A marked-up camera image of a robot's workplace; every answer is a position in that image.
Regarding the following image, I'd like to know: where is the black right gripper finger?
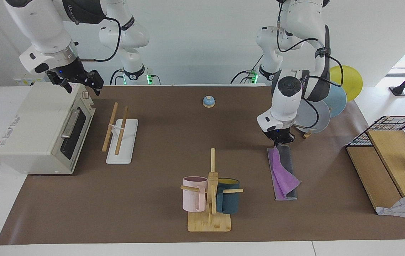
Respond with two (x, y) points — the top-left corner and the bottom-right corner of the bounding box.
(51, 78), (72, 94)
(81, 70), (104, 96)

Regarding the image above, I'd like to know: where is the purple and grey towel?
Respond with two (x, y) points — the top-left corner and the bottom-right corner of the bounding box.
(267, 143), (301, 201)

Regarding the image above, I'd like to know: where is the white wooden towel rack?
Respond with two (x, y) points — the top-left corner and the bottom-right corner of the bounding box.
(102, 102), (139, 165)

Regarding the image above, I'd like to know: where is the grey plate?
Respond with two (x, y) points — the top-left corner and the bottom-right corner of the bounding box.
(294, 100), (331, 134)

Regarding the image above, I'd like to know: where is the white power strip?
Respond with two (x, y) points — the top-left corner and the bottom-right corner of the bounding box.
(13, 74), (48, 86)

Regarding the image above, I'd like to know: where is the beige toaster oven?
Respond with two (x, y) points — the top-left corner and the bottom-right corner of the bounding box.
(0, 82), (96, 175)

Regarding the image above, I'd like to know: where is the light blue plate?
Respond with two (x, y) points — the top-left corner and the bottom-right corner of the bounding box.
(322, 84), (347, 118)

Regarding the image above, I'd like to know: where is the dark green mug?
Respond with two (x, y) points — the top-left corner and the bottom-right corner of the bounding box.
(216, 178), (241, 214)

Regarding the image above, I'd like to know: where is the yellow plate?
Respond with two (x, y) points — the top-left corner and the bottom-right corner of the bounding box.
(330, 65), (363, 102)

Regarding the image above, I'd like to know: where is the large brown table mat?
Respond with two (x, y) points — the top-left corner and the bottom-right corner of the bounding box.
(0, 85), (405, 245)

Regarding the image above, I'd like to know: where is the pink mug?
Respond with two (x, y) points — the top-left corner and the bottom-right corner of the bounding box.
(183, 176), (209, 213)

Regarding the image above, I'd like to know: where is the wooden mug tree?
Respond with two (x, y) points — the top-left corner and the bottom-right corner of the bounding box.
(180, 148), (244, 232)

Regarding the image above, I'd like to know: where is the black base cable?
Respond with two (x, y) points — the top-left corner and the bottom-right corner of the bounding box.
(110, 69), (126, 86)
(230, 53), (264, 84)

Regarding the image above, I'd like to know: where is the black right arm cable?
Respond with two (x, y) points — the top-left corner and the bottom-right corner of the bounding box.
(78, 16), (122, 63)

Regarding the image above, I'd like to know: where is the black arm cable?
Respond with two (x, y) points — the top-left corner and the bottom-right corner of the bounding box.
(78, 16), (122, 63)
(277, 0), (344, 130)

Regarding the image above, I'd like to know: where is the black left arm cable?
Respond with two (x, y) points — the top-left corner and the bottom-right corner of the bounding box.
(277, 0), (344, 130)

